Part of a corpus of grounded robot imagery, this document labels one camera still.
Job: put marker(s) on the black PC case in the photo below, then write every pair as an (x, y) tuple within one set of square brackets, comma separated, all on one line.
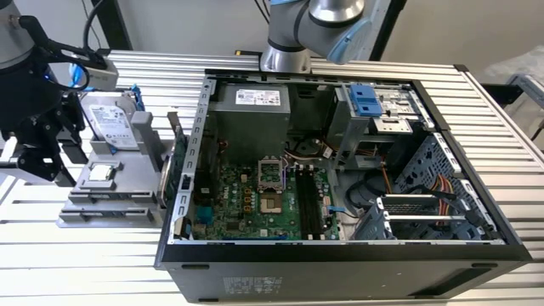
[(340, 280)]

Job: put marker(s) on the grey parts rack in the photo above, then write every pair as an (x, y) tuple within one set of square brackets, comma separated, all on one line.
[(127, 178)]

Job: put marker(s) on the metal drive bay cage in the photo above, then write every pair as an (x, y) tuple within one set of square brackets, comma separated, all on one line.
[(391, 124)]

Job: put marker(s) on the hard disk in blue carrier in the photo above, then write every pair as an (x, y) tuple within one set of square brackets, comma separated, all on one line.
[(111, 121)]

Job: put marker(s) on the black frame post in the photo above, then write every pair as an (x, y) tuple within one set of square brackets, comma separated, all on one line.
[(116, 25), (391, 32)]

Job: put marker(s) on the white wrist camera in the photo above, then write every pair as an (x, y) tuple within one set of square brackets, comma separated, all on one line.
[(102, 76)]

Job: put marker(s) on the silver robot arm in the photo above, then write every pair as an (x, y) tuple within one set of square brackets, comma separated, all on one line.
[(294, 32)]

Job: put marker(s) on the CPU socket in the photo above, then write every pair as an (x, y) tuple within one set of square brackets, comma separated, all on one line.
[(272, 204)]

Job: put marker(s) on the black table corner cap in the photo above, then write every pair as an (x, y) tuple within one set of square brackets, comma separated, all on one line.
[(460, 68), (106, 52)]

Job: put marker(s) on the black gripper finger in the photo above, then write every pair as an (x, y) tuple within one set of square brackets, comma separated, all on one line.
[(74, 121), (38, 150)]

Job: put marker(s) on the blue drive latch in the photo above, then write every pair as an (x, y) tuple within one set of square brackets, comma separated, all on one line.
[(363, 102)]

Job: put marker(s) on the green motherboard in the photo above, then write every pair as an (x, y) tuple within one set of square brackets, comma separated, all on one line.
[(238, 197)]

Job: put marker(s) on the silver CPU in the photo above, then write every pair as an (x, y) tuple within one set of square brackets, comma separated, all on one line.
[(100, 173)]

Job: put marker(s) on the teal port block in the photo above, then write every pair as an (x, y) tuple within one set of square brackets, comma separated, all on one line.
[(204, 215)]

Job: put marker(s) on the grey power supply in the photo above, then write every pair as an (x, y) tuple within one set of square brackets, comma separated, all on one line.
[(251, 127)]

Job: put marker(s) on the yellow tipped black plug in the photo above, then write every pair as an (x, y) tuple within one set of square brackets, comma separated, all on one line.
[(239, 52)]

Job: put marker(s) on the black RAM slot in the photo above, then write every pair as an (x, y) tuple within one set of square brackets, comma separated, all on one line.
[(316, 201), (306, 201)]

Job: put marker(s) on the clear plastic wrap bundle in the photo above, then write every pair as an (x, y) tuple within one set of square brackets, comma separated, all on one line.
[(523, 60)]

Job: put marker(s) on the green graphics card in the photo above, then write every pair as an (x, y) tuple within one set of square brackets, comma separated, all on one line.
[(179, 159)]

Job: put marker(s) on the grey metal disk bay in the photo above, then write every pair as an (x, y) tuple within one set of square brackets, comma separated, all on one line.
[(408, 202)]

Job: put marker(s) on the black round speaker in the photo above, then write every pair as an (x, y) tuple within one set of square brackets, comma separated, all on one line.
[(308, 147)]

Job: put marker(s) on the black metal bracket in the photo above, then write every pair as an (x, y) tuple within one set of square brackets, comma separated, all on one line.
[(502, 94)]

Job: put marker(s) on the silver aluminium frame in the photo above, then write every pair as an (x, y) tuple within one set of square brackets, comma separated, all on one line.
[(531, 86)]

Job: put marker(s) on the blue expansion slot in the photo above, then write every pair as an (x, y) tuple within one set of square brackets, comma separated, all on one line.
[(278, 237)]

